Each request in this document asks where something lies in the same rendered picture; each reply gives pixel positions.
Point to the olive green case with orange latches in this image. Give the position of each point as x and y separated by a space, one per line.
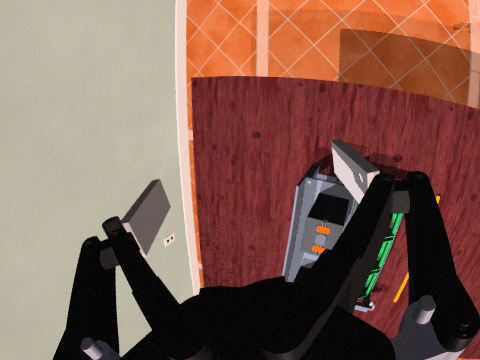
301 274

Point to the grey metal rack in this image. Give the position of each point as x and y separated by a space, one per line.
306 193

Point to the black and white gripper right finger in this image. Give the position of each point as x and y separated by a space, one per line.
440 320

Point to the green open bin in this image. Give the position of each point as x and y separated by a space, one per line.
383 252
369 284
395 223

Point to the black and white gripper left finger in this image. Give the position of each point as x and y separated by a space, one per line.
92 331

